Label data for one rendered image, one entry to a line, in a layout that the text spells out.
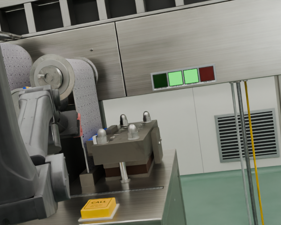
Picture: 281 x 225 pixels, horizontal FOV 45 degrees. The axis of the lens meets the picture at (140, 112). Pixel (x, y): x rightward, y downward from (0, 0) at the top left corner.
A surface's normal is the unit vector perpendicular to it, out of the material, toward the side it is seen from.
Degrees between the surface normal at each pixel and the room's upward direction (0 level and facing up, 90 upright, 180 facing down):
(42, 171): 4
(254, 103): 90
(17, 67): 92
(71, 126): 62
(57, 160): 15
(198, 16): 90
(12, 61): 92
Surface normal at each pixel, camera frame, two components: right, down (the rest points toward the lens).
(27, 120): -0.11, -0.93
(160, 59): -0.15, 0.13
